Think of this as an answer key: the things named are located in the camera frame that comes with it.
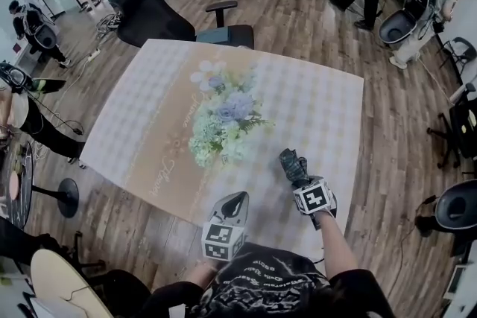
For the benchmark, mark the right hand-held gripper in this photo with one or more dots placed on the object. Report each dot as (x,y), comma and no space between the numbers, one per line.
(314,199)

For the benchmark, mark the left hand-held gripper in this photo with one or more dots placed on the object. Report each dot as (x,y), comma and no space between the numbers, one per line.
(221,238)

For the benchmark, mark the dark plaid umbrella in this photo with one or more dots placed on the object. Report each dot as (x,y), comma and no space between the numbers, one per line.
(294,165)

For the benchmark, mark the person's left forearm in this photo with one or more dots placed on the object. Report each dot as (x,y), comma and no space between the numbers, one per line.
(201,273)

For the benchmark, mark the person's right forearm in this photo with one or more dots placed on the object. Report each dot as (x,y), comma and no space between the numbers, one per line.
(337,245)

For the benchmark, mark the floral cloth covered table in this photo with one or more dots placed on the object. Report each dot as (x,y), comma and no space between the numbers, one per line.
(316,115)

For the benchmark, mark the person's black printed t-shirt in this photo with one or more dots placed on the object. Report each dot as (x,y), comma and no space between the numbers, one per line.
(268,286)

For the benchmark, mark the black shell chair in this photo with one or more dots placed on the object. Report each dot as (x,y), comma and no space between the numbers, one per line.
(456,206)
(397,26)

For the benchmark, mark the black swivel chair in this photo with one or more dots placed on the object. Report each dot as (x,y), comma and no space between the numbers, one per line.
(464,123)

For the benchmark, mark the round beige table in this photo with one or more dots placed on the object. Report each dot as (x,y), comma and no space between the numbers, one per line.
(56,279)

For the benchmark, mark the white power strip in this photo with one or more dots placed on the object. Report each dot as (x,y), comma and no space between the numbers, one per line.
(94,55)

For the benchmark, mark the black office chair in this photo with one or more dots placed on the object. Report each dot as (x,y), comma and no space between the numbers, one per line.
(149,16)

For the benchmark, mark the black folding chair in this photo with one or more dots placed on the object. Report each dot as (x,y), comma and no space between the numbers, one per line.
(462,50)

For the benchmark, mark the round black pedestal table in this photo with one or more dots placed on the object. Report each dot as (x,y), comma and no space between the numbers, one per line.
(22,190)

